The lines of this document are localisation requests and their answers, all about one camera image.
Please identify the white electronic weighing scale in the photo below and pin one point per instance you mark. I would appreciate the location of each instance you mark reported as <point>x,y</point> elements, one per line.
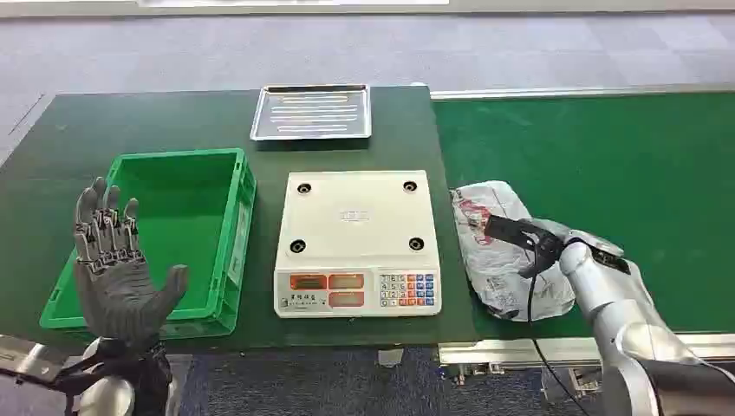
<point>356,229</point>

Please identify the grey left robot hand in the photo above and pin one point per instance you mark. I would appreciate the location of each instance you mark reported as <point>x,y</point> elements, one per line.
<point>117,293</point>

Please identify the green belt conveyor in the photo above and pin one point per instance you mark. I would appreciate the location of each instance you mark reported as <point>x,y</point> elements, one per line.
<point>603,161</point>

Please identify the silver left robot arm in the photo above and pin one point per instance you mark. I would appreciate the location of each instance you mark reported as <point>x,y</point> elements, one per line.
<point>106,396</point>

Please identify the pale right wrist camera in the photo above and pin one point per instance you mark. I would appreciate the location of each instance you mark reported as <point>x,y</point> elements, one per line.
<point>597,244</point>

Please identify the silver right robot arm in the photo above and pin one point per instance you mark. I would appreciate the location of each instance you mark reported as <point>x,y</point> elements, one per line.
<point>620,321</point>

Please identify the grey metal table bracket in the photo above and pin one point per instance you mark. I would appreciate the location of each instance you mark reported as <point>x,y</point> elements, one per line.
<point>390,357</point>

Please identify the steel tray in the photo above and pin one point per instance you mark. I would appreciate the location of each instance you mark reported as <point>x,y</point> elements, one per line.
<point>313,112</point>

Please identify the grey plastic parcel bag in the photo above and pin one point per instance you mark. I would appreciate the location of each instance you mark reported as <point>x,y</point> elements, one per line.
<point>499,275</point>

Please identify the dark right robot hand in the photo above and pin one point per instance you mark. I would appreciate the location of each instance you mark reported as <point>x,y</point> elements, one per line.
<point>517,231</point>

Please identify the green plastic crate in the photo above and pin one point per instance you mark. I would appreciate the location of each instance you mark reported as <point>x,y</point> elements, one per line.
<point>184,229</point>

